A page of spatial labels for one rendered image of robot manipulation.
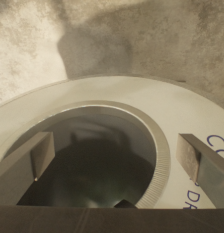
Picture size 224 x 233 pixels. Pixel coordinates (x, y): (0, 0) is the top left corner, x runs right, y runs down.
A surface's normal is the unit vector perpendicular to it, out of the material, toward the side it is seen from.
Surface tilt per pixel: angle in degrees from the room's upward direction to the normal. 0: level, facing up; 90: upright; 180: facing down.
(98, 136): 2
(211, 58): 0
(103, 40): 0
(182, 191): 90
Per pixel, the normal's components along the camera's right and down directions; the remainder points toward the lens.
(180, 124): -0.11, -0.79
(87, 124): 0.05, 0.60
